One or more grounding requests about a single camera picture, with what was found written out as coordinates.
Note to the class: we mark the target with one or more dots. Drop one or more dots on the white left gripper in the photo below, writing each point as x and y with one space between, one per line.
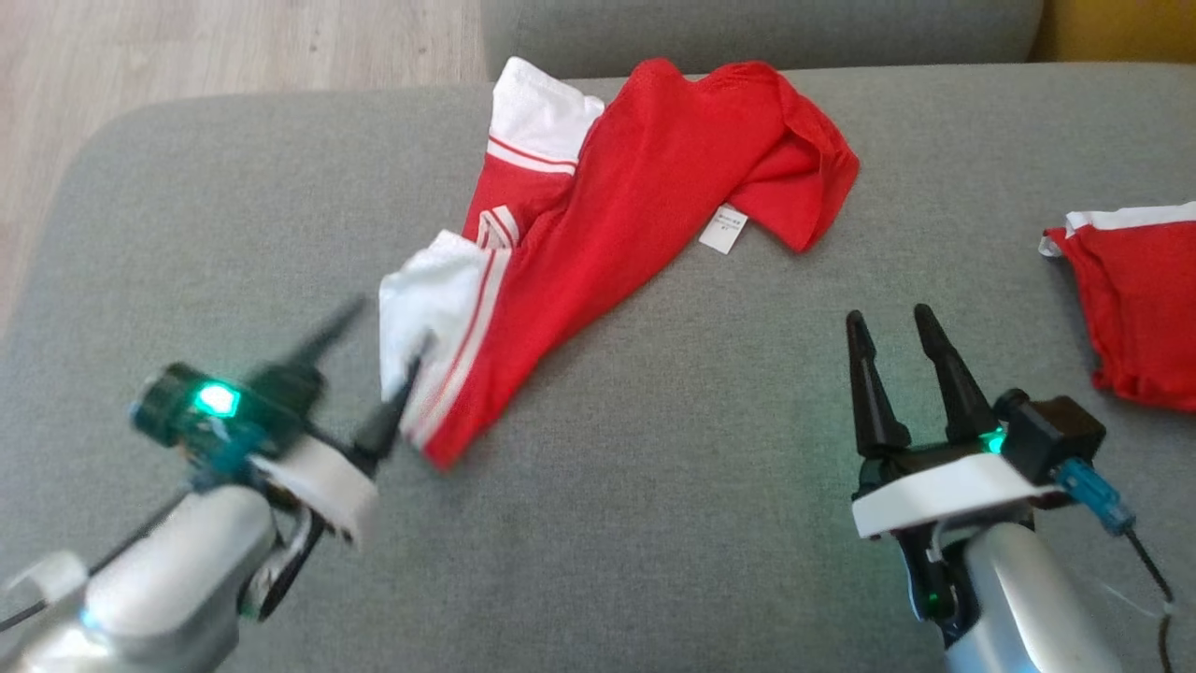
327 477

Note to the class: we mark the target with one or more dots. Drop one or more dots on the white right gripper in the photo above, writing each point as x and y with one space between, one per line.
944 491

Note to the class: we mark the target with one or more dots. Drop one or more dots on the red Bulls basketball shorts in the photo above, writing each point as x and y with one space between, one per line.
1140 308

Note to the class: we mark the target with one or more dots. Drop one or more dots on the red white basketball jersey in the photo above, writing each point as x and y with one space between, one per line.
645 187

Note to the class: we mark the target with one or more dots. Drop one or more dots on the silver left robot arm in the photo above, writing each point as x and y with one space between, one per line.
159 589

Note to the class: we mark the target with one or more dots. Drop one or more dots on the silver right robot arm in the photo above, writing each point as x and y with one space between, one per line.
1028 617

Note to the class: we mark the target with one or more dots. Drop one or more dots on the grey sofa back cushion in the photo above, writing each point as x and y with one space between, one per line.
747 33

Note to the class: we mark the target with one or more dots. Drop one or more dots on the yellow wooden furniture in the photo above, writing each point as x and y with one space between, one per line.
1121 28

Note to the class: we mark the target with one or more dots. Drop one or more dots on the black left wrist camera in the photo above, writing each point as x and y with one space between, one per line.
262 402

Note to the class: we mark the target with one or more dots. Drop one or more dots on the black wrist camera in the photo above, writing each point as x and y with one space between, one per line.
1056 435
262 402

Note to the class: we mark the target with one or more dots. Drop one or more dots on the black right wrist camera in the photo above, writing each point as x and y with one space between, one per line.
1056 435

